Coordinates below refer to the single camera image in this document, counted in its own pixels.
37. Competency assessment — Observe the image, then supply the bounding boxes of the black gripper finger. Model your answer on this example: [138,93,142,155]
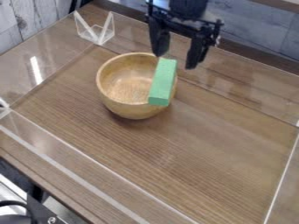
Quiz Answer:
[149,17,171,57]
[186,33,211,69]

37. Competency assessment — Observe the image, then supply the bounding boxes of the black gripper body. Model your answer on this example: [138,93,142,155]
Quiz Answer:
[145,0,226,46]

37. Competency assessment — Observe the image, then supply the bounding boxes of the green rectangular block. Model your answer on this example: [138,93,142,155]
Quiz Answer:
[149,58,178,107]

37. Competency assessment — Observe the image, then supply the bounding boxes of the wooden bowl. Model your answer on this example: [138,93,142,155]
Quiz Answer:
[97,52,178,120]

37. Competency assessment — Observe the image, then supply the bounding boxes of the clear acrylic tray walls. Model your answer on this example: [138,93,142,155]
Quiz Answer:
[0,15,299,224]

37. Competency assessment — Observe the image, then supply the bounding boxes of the clear acrylic corner bracket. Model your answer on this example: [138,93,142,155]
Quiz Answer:
[74,11,115,46]

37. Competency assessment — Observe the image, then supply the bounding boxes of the black metal table bracket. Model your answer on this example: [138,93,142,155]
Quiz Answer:
[27,195,69,224]

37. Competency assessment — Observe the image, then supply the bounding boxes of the black cable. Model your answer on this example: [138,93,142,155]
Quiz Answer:
[0,199,34,224]

